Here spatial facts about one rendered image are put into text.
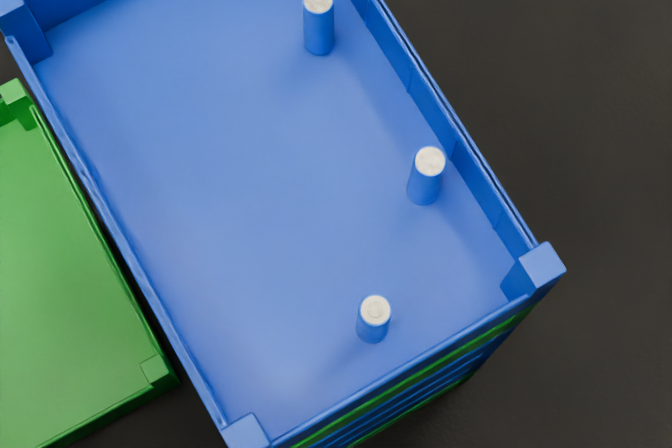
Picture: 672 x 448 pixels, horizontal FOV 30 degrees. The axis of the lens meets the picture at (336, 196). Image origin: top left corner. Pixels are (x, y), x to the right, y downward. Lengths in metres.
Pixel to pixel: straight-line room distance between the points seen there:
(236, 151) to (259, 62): 0.06
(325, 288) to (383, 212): 0.06
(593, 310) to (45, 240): 0.51
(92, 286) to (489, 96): 0.41
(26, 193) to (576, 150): 0.52
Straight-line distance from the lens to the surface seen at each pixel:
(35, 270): 1.18
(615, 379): 1.17
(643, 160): 1.21
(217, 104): 0.77
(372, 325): 0.67
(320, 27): 0.74
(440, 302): 0.74
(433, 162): 0.69
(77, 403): 1.15
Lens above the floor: 1.13
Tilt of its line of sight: 75 degrees down
